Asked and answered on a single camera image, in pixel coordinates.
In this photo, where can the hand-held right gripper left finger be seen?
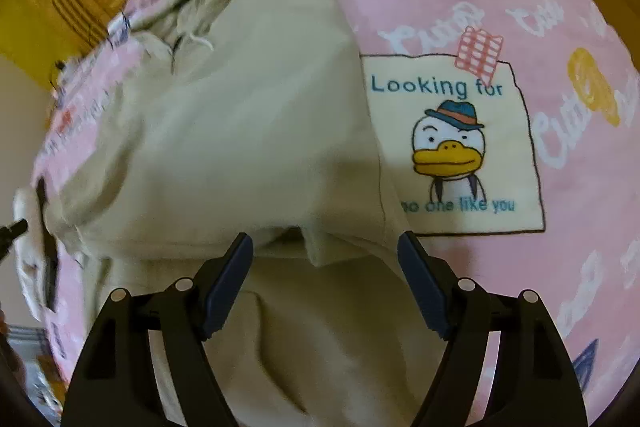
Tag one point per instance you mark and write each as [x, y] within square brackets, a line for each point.
[227, 287]

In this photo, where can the beige garment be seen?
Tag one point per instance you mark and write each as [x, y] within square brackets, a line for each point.
[250, 117]

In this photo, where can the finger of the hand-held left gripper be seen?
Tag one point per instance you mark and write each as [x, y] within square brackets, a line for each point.
[12, 234]

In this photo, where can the pink printed blanket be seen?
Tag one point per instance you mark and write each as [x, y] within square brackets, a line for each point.
[450, 7]

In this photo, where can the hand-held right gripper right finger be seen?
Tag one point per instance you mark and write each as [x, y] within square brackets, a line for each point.
[422, 287]

